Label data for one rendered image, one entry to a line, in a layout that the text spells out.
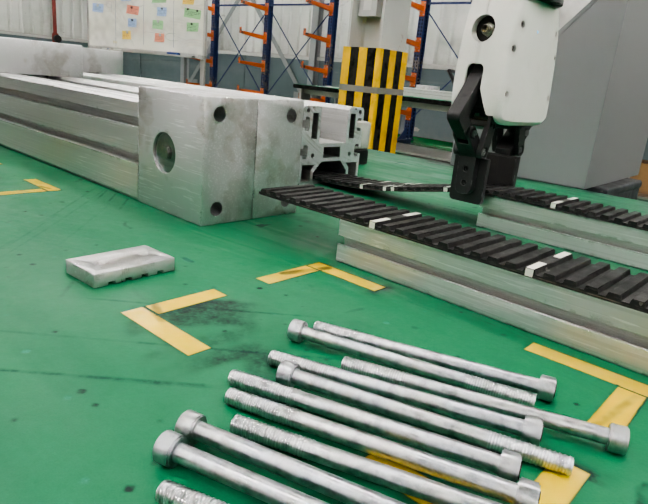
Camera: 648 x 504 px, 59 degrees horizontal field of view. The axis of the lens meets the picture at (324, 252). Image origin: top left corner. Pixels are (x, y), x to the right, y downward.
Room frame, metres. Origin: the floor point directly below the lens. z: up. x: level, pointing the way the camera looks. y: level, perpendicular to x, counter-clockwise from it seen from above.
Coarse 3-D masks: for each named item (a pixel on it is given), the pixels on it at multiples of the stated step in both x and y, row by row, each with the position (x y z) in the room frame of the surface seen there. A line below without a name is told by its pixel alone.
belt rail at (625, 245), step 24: (480, 216) 0.50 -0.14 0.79; (504, 216) 0.49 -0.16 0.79; (528, 216) 0.47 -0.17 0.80; (552, 216) 0.46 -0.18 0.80; (576, 216) 0.45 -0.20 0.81; (552, 240) 0.46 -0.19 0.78; (576, 240) 0.44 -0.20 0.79; (600, 240) 0.44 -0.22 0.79; (624, 240) 0.42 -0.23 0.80; (624, 264) 0.42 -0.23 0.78
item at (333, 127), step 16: (96, 80) 0.92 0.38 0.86; (112, 80) 0.88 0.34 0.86; (128, 80) 0.86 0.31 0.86; (144, 80) 0.96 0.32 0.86; (160, 80) 0.96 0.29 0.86; (272, 96) 0.76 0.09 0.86; (304, 112) 0.61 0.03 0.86; (320, 112) 0.63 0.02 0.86; (336, 112) 0.68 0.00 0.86; (352, 112) 0.67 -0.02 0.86; (304, 128) 0.61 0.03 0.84; (320, 128) 0.69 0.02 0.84; (336, 128) 0.68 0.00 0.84; (352, 128) 0.68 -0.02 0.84; (304, 144) 0.62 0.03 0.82; (320, 144) 0.63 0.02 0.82; (336, 144) 0.65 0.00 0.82; (352, 144) 0.68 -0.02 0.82; (304, 160) 0.62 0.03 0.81; (320, 160) 0.64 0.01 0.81; (336, 160) 0.66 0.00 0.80; (352, 160) 0.68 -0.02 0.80; (304, 176) 0.63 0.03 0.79
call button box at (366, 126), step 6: (360, 126) 0.81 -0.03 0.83; (366, 126) 0.82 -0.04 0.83; (366, 132) 0.82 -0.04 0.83; (366, 138) 0.82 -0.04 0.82; (366, 144) 0.82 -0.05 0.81; (354, 150) 0.81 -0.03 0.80; (360, 150) 0.82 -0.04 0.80; (366, 150) 0.83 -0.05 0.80; (360, 156) 0.82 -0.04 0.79; (366, 156) 0.83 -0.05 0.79; (360, 162) 0.82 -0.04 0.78; (366, 162) 0.83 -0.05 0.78
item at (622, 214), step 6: (618, 210) 0.46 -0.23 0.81; (624, 210) 0.46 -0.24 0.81; (600, 216) 0.43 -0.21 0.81; (606, 216) 0.43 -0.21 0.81; (612, 216) 0.43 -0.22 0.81; (618, 216) 0.44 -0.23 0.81; (624, 216) 0.43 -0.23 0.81; (630, 216) 0.44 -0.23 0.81; (636, 216) 0.45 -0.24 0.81; (612, 222) 0.42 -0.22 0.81; (618, 222) 0.42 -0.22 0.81; (624, 222) 0.42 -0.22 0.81
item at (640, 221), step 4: (644, 216) 0.44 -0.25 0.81; (632, 220) 0.42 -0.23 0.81; (636, 220) 0.42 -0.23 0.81; (640, 220) 0.42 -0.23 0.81; (644, 220) 0.43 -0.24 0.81; (628, 224) 0.42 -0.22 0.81; (632, 224) 0.42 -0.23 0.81; (636, 224) 0.41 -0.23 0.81; (640, 224) 0.42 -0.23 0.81; (644, 224) 0.41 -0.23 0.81; (636, 228) 0.41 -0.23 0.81; (640, 228) 0.41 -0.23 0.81; (644, 228) 0.41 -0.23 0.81
